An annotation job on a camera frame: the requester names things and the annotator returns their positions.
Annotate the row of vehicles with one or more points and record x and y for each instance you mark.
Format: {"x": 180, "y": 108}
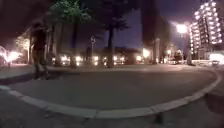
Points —
{"x": 96, "y": 60}

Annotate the grey paved pavement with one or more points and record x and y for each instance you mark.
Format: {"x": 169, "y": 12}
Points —
{"x": 113, "y": 86}

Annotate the round sign on pole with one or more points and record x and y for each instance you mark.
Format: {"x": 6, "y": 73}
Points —
{"x": 93, "y": 50}

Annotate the pale stone kerb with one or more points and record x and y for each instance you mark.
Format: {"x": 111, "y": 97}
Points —
{"x": 110, "y": 113}

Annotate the dark building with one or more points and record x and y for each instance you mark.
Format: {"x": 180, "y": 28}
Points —
{"x": 153, "y": 30}

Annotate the person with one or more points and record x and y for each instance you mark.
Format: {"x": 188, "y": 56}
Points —
{"x": 39, "y": 46}

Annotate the street lamp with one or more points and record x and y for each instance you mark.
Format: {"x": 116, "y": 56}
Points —
{"x": 182, "y": 33}

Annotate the grey asphalt road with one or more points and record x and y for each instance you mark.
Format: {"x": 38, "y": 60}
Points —
{"x": 50, "y": 120}

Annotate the tall lit building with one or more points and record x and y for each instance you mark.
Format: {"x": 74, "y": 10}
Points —
{"x": 208, "y": 26}

